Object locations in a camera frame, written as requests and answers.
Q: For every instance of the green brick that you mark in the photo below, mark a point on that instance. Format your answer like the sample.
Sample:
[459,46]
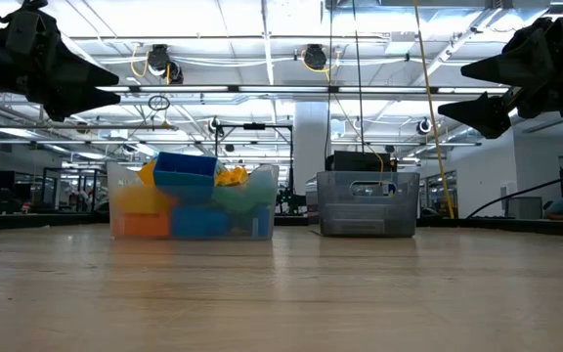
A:
[247,193]

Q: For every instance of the orange-red studded brick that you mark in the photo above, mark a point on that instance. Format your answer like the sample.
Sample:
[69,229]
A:
[144,226]

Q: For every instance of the large blue brick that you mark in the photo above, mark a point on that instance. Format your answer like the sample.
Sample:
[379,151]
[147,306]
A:
[198,222]

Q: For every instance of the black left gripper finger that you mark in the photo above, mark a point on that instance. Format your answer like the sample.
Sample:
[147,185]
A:
[83,102]
[86,71]

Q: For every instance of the black background rig frame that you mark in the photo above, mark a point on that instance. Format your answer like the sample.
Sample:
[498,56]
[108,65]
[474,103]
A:
[291,171]

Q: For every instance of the small dark blue brick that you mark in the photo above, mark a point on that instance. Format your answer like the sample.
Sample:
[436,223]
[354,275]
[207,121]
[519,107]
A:
[184,171]

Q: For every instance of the yellow studded brick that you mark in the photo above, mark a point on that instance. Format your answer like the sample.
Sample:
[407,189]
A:
[232,177]

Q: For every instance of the clear plastic container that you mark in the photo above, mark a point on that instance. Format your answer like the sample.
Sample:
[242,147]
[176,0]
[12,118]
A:
[262,230]

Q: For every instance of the grey office chair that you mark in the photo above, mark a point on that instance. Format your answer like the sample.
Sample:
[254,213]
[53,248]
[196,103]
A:
[523,207]

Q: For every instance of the grey translucent plastic bin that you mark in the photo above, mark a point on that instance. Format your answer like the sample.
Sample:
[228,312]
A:
[367,215]

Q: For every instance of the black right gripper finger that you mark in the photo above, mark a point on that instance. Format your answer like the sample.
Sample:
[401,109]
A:
[484,115]
[516,66]

